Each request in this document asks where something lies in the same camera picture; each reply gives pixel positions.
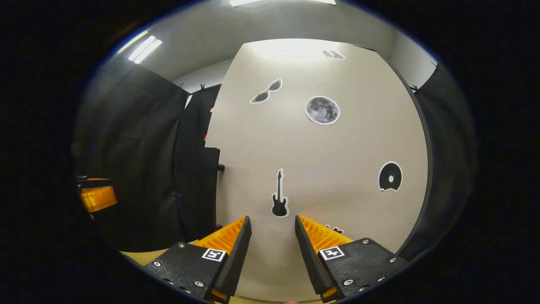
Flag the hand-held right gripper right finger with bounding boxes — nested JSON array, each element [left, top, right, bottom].
[[294, 215, 409, 303]]

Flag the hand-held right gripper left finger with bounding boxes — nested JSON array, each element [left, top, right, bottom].
[[143, 216, 253, 304]]

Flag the long ceiling light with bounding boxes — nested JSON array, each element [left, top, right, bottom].
[[128, 35, 163, 65], [230, 0, 337, 7]]

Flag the beige cabinet door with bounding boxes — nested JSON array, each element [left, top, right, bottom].
[[205, 38, 429, 302]]

